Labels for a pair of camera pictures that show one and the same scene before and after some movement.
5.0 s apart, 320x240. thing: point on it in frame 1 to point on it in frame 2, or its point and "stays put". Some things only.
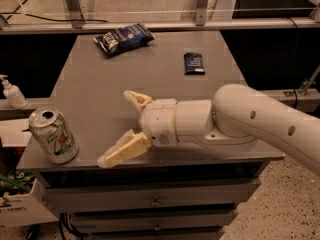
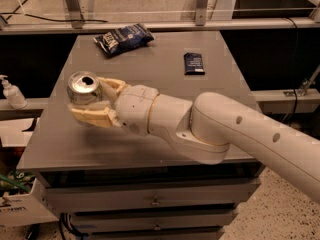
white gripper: x=158 y=120 to x=135 y=109
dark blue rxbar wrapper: x=193 y=64 stays put
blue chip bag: x=124 y=39 stays put
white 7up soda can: x=54 y=134 to x=84 y=88
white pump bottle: x=13 y=94 stays put
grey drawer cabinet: x=181 y=192 stays put
